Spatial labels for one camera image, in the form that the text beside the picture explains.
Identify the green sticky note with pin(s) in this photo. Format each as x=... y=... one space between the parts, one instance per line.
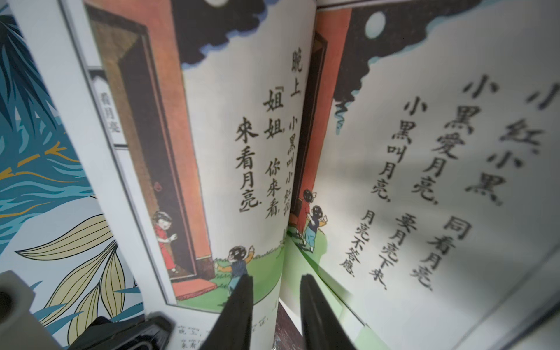
x=351 y=314

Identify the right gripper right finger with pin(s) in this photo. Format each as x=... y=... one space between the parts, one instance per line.
x=321 y=329

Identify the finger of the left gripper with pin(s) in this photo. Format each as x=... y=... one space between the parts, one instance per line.
x=136 y=333

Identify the green cover picture book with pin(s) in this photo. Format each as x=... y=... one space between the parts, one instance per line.
x=155 y=152

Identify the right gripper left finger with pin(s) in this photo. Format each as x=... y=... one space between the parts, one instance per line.
x=233 y=329

